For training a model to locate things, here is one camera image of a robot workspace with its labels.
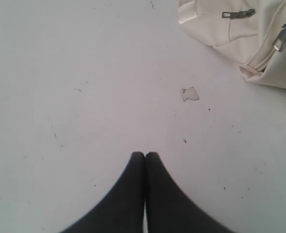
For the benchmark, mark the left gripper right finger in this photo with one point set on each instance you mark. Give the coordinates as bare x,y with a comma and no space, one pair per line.
169,209

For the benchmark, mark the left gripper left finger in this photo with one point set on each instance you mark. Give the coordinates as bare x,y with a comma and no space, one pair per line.
122,208

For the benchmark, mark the cream fabric duffel bag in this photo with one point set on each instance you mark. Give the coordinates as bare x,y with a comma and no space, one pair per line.
251,33

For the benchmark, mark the clear tape scrap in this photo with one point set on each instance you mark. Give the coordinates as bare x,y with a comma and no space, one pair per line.
190,94

